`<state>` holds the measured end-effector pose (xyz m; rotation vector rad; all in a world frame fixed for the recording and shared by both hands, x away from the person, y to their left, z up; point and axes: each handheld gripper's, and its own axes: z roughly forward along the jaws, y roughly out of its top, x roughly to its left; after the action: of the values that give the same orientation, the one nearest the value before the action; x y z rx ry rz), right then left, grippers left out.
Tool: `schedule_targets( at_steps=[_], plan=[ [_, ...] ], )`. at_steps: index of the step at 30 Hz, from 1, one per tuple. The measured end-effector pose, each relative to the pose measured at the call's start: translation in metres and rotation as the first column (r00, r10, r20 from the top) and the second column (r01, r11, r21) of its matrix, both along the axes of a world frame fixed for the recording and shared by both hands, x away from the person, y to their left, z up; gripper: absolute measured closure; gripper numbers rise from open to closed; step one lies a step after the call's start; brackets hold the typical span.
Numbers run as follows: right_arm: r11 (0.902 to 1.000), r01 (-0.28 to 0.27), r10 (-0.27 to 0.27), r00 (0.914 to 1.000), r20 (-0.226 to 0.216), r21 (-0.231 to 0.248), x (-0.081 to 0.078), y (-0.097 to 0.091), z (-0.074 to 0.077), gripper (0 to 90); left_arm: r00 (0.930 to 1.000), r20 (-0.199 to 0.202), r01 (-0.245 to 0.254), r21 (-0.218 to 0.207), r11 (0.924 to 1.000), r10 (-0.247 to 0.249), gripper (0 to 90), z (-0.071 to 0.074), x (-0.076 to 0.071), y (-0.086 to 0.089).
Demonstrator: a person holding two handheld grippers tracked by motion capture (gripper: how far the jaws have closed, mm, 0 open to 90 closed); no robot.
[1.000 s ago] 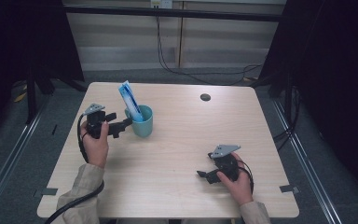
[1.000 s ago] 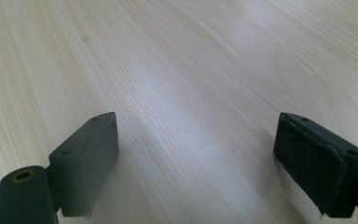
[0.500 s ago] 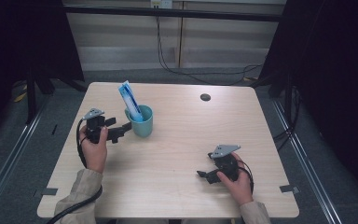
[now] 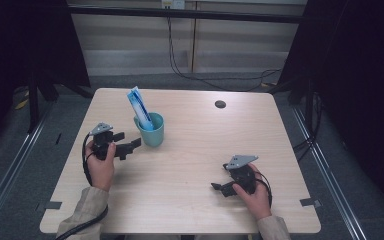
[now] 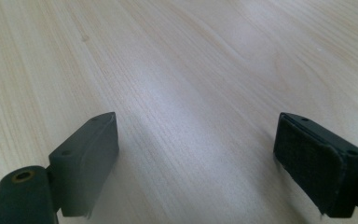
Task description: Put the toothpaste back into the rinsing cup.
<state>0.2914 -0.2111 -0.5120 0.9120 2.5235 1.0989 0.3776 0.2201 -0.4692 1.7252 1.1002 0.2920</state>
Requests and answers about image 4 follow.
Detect white wall socket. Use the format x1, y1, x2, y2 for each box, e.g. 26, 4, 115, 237
160, 0, 186, 10

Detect black floor cables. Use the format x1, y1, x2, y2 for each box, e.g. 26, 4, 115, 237
292, 92, 325, 163

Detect grey tape strip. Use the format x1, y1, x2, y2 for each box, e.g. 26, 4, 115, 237
299, 197, 323, 208
44, 200, 63, 211

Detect black horizontal bar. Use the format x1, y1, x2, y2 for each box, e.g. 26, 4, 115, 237
67, 4, 310, 25

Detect metal floor rail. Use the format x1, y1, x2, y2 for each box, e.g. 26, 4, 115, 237
290, 105, 368, 240
0, 99, 55, 232

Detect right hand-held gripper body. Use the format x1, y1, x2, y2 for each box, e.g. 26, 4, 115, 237
224, 154, 260, 195

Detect black curtain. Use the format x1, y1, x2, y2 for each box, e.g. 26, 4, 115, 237
0, 0, 92, 158
275, 0, 384, 219

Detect teal cup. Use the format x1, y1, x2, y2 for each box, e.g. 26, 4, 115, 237
133, 111, 165, 148

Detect blue toothpaste tube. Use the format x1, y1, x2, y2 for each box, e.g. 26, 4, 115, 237
126, 86, 155, 132

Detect left hand-held gripper cable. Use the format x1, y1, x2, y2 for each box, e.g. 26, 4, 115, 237
53, 132, 110, 240

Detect person's left hand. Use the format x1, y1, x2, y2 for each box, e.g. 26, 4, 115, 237
84, 141, 117, 193

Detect black wall cable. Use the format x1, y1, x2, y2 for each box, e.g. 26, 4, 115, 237
165, 15, 283, 93

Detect person's right hand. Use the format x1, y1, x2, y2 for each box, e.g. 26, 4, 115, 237
231, 162, 273, 221

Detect black metal stand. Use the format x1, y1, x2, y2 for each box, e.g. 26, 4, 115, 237
25, 70, 61, 135

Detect right hand-held gripper cable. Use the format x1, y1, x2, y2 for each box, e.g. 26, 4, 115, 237
254, 171, 274, 208

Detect hand-held gripper cable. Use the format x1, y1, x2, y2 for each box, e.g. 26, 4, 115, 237
53, 132, 110, 240
254, 171, 274, 208

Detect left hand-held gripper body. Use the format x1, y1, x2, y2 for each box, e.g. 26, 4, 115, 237
88, 122, 118, 161

